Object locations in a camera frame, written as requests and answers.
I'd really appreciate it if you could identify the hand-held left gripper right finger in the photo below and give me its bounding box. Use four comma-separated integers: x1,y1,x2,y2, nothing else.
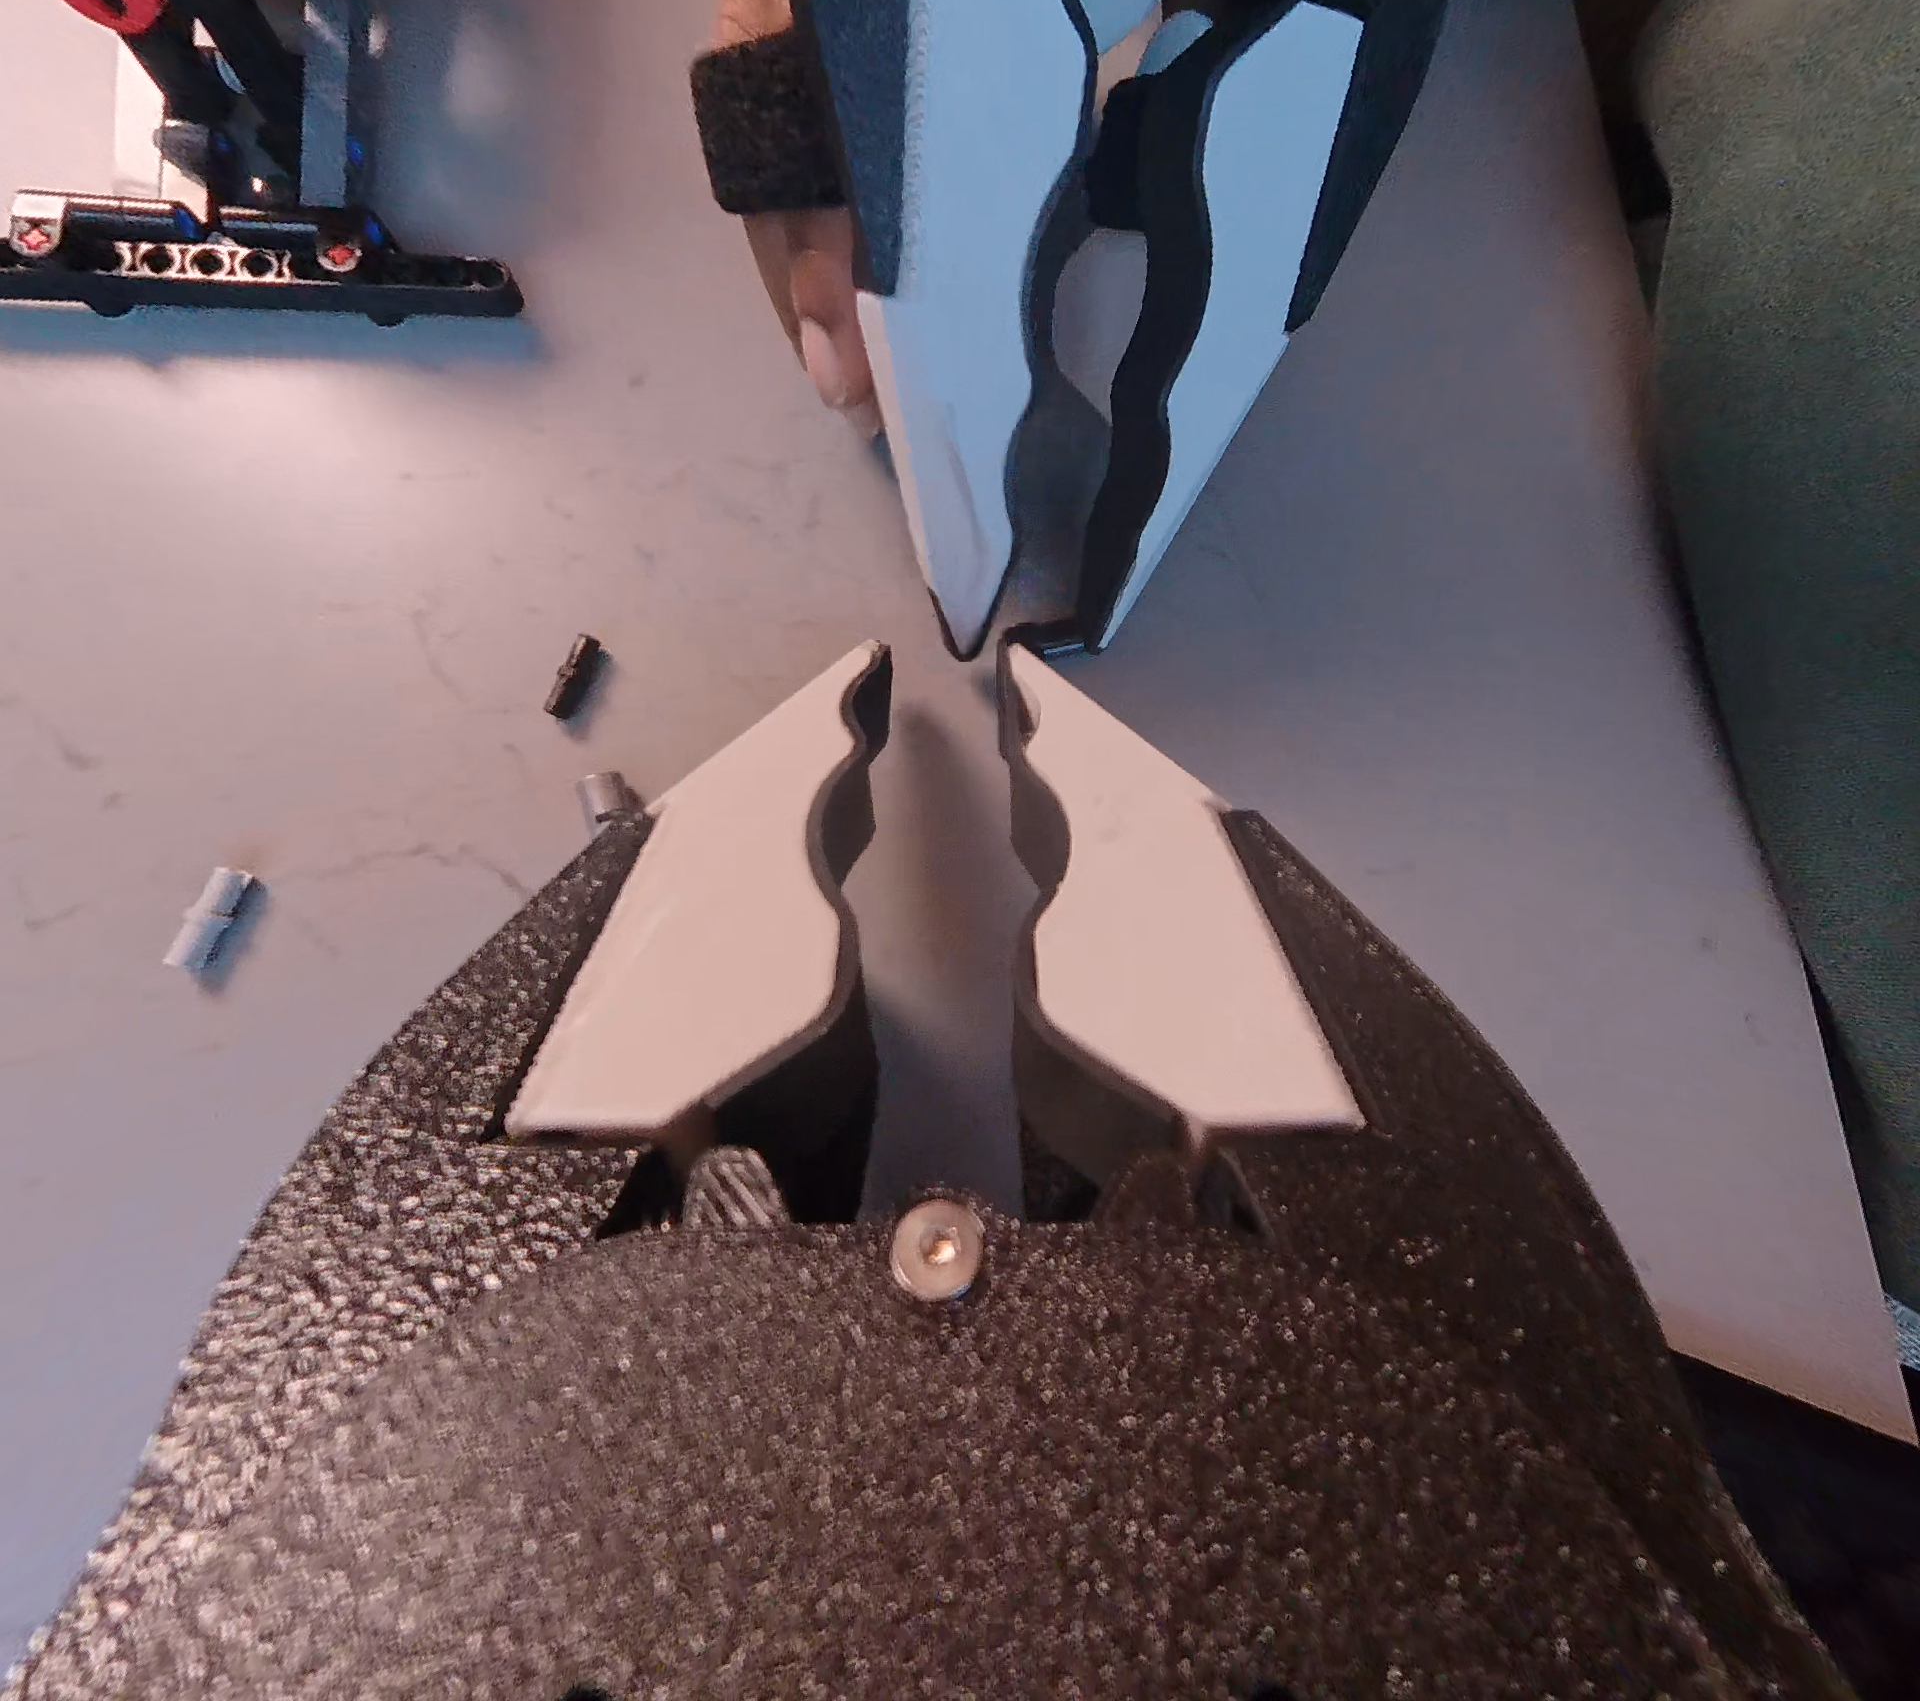
992,639,1369,1232

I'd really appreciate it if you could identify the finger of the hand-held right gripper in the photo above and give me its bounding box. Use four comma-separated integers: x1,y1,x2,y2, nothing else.
1035,2,1369,658
853,0,1105,663

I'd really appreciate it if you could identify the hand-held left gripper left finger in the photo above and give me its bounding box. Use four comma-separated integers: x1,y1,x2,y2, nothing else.
502,639,899,1232

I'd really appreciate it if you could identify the white brick toy truck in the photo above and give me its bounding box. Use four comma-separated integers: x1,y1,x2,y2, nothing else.
0,0,527,326

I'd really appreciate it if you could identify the person's right hand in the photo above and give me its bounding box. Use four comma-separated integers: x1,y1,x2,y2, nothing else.
715,0,886,438

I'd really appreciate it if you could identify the pile of small brick pieces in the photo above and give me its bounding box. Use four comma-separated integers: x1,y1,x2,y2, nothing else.
162,865,268,978

